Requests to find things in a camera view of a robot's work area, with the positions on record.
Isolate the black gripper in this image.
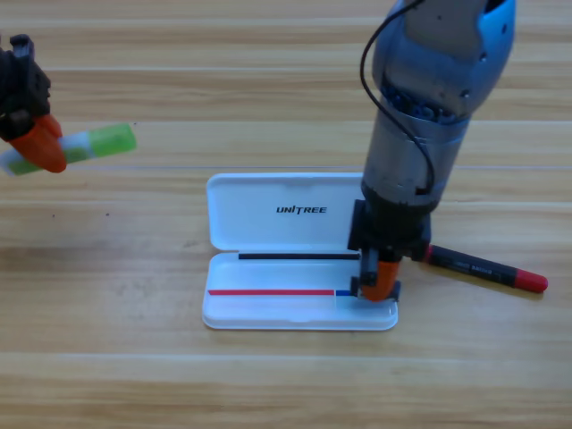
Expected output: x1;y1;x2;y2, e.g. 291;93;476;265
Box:
347;196;433;303
0;34;68;174

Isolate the small black eraser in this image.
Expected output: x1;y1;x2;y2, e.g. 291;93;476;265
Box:
349;275;402;303

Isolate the green translucent highlighter pen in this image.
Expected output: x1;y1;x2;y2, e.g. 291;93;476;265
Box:
0;123;138;178

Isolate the black marker with red caps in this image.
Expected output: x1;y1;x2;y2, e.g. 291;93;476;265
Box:
423;244;549;294

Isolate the white Unitree pencil case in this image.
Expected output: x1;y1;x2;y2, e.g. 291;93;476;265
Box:
201;172;399;332

